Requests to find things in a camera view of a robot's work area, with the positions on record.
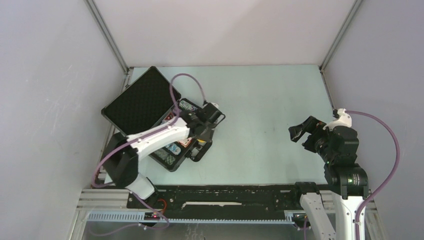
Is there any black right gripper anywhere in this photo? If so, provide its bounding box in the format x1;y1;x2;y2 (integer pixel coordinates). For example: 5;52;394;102
288;114;335;162

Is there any red playing card deck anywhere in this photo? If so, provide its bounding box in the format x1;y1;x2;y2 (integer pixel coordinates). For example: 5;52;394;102
178;137;192;148

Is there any black poker set case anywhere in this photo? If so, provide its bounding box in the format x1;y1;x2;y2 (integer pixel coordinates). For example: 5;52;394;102
101;66;212;172

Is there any red triangular all-in button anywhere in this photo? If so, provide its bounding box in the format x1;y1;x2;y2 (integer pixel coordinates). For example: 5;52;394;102
163;112;175;123

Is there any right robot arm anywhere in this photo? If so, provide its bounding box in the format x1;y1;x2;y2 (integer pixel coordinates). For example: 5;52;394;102
288;113;369;240

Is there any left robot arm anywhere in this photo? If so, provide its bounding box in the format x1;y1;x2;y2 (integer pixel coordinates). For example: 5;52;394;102
100;102;226;208

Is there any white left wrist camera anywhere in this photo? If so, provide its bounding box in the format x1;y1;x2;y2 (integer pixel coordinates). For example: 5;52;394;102
210;102;219;109

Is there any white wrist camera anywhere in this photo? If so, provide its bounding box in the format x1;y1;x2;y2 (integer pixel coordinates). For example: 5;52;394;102
210;102;219;109
323;108;352;131

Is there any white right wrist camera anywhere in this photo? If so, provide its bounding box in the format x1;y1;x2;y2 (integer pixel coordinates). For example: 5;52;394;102
323;108;352;131

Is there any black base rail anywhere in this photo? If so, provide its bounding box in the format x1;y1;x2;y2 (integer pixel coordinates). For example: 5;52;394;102
126;183;326;222

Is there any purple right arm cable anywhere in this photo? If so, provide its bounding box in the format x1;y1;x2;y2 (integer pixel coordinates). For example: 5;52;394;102
344;110;401;240

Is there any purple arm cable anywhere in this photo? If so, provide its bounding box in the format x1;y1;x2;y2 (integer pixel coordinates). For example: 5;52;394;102
344;110;401;240
91;73;208;231

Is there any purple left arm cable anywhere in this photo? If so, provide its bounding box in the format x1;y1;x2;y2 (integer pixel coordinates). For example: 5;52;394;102
91;73;208;231

